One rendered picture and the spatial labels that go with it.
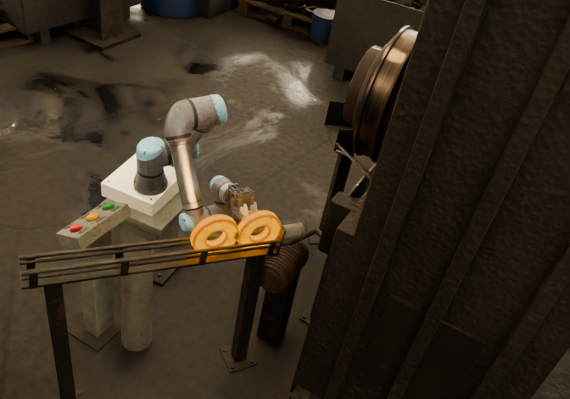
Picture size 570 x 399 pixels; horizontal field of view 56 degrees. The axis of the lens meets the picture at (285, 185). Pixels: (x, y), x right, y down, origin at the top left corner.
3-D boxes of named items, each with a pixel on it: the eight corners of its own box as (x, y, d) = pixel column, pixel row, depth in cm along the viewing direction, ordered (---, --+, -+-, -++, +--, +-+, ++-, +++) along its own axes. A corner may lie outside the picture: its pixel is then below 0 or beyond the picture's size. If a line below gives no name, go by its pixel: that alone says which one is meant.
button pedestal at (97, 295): (135, 317, 230) (134, 206, 194) (92, 356, 212) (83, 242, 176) (106, 300, 235) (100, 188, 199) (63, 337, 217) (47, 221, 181)
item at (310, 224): (338, 215, 309) (369, 104, 267) (346, 247, 288) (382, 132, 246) (303, 213, 306) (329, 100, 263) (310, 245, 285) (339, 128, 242)
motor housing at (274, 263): (291, 332, 237) (314, 244, 206) (265, 368, 221) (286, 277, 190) (265, 317, 242) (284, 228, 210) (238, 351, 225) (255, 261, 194)
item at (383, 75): (402, 131, 217) (441, 17, 189) (358, 184, 181) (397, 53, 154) (388, 125, 219) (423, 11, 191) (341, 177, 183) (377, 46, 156)
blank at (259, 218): (286, 214, 179) (282, 207, 182) (243, 218, 172) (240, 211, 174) (275, 248, 188) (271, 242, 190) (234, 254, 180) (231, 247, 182)
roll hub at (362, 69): (377, 109, 207) (398, 40, 191) (349, 138, 186) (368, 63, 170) (364, 104, 209) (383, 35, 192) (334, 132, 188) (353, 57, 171)
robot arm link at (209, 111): (156, 145, 243) (187, 93, 195) (187, 138, 250) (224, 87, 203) (164, 170, 241) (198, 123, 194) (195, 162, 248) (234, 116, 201)
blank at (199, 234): (243, 218, 172) (239, 211, 174) (198, 222, 164) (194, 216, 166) (233, 254, 180) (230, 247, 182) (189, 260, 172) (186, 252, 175)
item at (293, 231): (302, 243, 190) (306, 229, 187) (280, 245, 186) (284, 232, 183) (294, 232, 194) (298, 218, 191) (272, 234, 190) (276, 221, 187)
